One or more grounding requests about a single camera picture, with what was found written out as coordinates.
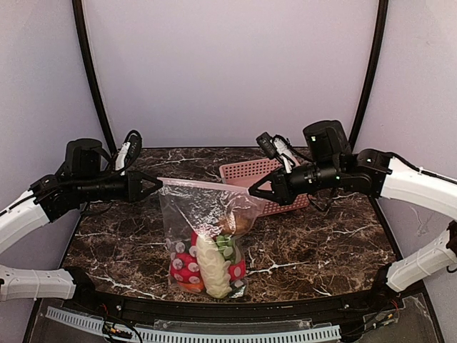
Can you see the right black frame post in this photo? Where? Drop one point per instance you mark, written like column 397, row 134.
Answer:
column 375, row 52

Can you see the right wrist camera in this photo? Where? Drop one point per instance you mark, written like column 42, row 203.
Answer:
column 278, row 148

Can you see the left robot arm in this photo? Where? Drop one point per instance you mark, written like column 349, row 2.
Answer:
column 88, row 174

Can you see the black front table rail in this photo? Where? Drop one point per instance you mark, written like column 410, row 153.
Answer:
column 346, row 309

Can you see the green toy grapes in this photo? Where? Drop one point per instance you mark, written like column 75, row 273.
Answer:
column 226, row 247

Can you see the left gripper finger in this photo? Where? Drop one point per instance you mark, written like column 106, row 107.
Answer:
column 148, row 180
column 144, row 193

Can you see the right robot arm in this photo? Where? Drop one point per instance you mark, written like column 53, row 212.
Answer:
column 377, row 174

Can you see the brown toy potato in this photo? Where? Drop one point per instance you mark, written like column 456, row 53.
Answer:
column 234, row 224

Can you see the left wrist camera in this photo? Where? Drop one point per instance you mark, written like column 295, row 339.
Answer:
column 129, row 152

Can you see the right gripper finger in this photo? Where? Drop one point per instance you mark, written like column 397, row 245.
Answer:
column 270, row 196
column 270, row 183

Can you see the white slotted cable duct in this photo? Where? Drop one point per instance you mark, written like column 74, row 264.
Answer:
column 169, row 331

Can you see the clear zip top bag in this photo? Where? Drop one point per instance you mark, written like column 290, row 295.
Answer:
column 193, row 208

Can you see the red toy fruit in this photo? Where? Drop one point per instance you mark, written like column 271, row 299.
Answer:
column 184, row 268
column 238, row 270

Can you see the black frame post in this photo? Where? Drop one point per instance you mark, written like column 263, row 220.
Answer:
column 375, row 52
column 88, row 62

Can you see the red toy fruit front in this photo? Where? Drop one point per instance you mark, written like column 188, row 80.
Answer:
column 184, row 268

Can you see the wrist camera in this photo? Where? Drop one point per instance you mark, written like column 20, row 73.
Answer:
column 278, row 148
column 129, row 152

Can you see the white toy radish with leaves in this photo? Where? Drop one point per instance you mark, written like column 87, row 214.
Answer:
column 213, row 267

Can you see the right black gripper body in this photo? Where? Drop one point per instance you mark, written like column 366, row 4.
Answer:
column 280, row 186

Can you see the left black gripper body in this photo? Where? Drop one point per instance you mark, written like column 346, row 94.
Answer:
column 132, row 186

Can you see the orange toy fruit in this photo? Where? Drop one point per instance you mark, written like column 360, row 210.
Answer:
column 189, row 287

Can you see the left black frame post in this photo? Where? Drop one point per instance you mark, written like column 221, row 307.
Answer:
column 88, row 62

